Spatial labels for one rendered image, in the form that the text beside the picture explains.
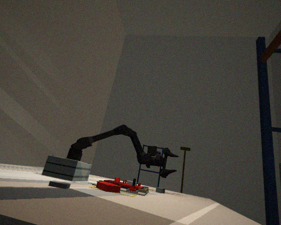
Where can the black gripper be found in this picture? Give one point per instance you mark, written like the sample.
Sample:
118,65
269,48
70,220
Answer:
164,172

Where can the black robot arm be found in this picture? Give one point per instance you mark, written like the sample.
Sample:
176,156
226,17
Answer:
75,152

